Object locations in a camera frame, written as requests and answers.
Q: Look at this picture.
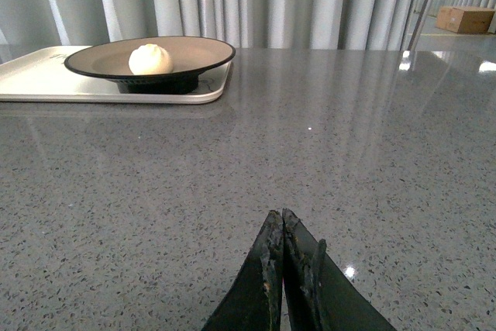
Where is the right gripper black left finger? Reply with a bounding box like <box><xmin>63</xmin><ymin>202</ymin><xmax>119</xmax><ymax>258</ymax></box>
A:
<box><xmin>203</xmin><ymin>210</ymin><xmax>284</xmax><ymax>330</ymax></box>

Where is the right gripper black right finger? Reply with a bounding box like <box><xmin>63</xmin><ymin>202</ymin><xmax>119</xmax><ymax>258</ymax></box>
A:
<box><xmin>283</xmin><ymin>209</ymin><xmax>394</xmax><ymax>330</ymax></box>

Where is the beige plate with black rim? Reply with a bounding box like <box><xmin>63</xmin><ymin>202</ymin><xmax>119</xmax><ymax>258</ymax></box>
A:
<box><xmin>64</xmin><ymin>36</ymin><xmax>236</xmax><ymax>95</ymax></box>

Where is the white steamed bun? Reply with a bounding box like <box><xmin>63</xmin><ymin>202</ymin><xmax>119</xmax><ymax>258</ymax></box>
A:
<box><xmin>128</xmin><ymin>43</ymin><xmax>174</xmax><ymax>75</ymax></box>

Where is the white bear print tray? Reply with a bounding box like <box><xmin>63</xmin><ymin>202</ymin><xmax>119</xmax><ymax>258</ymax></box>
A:
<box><xmin>1</xmin><ymin>46</ymin><xmax>233</xmax><ymax>105</ymax></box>

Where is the metal tripod leg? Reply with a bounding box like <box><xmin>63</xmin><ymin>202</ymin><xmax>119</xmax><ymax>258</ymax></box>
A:
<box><xmin>406</xmin><ymin>0</ymin><xmax>432</xmax><ymax>51</ymax></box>

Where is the grey pleated curtain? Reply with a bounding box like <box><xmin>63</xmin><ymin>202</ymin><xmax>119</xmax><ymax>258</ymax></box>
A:
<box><xmin>0</xmin><ymin>0</ymin><xmax>496</xmax><ymax>51</ymax></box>

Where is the brown cardboard box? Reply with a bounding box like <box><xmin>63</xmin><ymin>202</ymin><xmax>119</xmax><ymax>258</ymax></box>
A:
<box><xmin>436</xmin><ymin>6</ymin><xmax>495</xmax><ymax>34</ymax></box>

